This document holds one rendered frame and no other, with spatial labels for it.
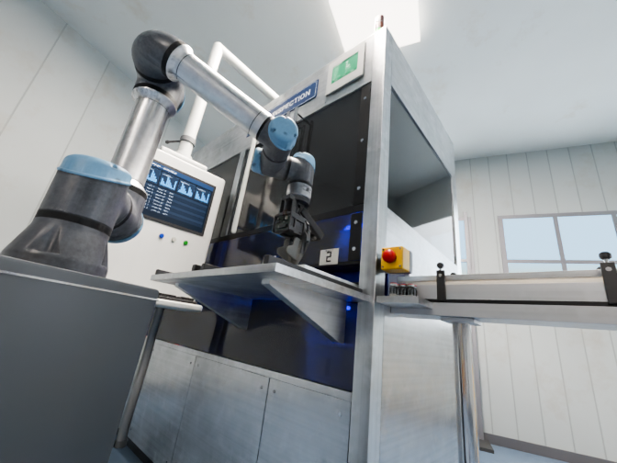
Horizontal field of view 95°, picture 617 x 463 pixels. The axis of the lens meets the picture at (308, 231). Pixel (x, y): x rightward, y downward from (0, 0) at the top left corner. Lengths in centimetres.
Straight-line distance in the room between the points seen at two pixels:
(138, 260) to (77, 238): 92
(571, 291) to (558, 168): 356
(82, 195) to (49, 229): 8
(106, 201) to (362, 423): 82
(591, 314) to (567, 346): 290
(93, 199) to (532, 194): 408
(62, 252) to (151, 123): 43
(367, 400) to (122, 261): 116
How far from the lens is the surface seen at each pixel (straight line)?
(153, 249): 156
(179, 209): 163
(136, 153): 85
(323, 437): 102
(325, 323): 88
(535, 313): 91
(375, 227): 98
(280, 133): 73
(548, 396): 375
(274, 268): 61
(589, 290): 92
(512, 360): 369
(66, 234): 63
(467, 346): 97
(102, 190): 66
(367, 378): 92
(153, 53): 88
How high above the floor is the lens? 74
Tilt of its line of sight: 20 degrees up
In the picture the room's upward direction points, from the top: 8 degrees clockwise
